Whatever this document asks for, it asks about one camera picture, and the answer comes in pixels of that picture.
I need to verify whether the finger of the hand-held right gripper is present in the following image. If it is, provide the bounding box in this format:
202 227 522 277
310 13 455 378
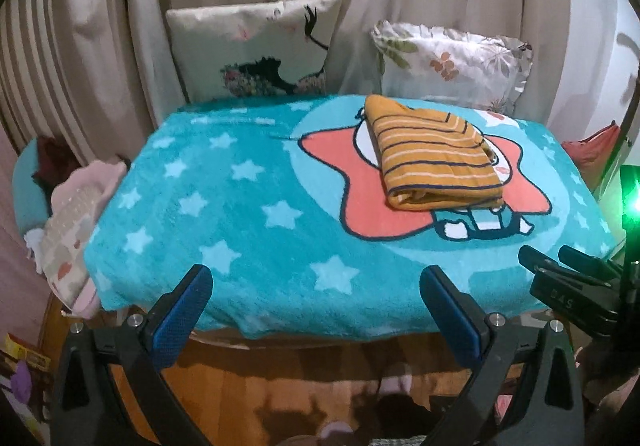
557 245 623 281
517 245 622 338

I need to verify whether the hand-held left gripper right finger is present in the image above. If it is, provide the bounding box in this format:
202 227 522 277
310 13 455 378
419 265 586 446

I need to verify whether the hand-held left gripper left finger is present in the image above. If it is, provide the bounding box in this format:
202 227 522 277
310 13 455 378
47 263 216 446

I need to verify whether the yellow striped small shirt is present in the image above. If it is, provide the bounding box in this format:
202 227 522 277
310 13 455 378
364 94 505 212

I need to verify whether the pink beige clothes pile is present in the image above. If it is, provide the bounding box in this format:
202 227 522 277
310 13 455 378
25 160 131 319

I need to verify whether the teal star printed blanket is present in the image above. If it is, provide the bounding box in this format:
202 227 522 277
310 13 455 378
82 95 618 342

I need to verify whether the pink slipper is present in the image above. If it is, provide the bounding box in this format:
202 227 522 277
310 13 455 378
320 421 356 443

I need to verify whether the yellow box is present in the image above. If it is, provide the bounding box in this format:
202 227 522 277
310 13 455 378
2 333 51 373

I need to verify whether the purple toy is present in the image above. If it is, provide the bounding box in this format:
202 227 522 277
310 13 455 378
10 361 37 403

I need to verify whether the teal cushion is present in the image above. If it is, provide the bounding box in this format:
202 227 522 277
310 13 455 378
12 141 56 232

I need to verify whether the dark red cloth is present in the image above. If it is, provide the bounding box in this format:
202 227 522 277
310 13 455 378
31 136 83 192

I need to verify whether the white floral pillow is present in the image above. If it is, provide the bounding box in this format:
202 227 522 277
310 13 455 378
371 20 533 116

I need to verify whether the cream bird print cushion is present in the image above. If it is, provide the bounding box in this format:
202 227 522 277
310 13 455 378
166 0 343 103

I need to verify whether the beige pleated curtain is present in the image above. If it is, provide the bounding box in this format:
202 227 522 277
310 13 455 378
0 0 166 177

